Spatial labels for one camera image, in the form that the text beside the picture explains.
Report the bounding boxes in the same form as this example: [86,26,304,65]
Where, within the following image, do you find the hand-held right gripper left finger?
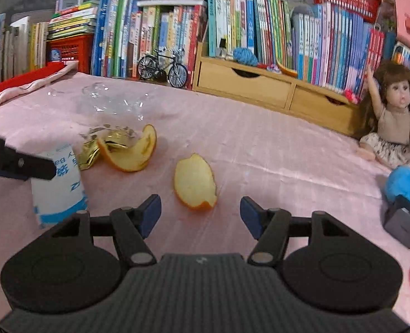
[51,194,163,268]

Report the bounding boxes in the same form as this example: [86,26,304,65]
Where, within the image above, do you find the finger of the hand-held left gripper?
[0,132,57,181]

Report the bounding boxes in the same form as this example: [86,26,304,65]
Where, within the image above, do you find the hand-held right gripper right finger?
[239,196,353,267]

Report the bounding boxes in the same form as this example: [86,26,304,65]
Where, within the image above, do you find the white paper bag blue print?
[31,142,88,230]

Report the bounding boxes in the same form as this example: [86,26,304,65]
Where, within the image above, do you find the orange peel piece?
[173,153,218,212]

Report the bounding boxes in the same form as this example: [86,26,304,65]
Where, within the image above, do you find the curled orange peel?
[97,124,157,173]

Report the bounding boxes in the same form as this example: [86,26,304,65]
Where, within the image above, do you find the gold foil wrapper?
[78,128,136,171]

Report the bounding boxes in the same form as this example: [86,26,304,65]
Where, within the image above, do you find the pink blanket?
[0,72,410,324]

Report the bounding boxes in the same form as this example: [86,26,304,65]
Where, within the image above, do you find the red mattress edge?
[0,63,67,100]

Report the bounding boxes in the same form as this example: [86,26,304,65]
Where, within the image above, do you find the clear plastic bag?
[48,82,150,122]

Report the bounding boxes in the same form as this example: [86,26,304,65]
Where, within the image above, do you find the row of large hardcover books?
[0,13,49,89]

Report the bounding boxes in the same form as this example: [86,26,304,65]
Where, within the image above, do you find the red plastic crate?
[47,34,95,75]

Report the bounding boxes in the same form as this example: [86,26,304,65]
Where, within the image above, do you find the wooden drawer organizer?
[192,41,362,136]

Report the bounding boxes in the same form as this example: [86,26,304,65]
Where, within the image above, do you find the black model bicycle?
[137,47,189,89]

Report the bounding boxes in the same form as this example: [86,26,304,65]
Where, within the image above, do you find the orange curved toy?
[276,63,299,78]

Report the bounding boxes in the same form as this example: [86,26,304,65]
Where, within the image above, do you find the stack of flat picture books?
[47,0,100,41]

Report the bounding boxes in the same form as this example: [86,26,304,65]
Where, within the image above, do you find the grey box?
[383,196,410,249]

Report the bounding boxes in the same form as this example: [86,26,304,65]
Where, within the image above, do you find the blue plush toy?
[384,161,410,211]

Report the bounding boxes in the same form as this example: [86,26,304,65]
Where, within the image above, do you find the blue yarn ball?
[233,47,259,66]

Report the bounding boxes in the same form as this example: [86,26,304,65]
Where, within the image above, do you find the row of thin children's books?
[91,0,209,80]

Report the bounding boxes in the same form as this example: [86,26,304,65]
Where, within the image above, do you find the brown haired doll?
[356,60,410,171]

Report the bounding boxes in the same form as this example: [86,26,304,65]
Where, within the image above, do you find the row of books on organizer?
[206,0,397,94]

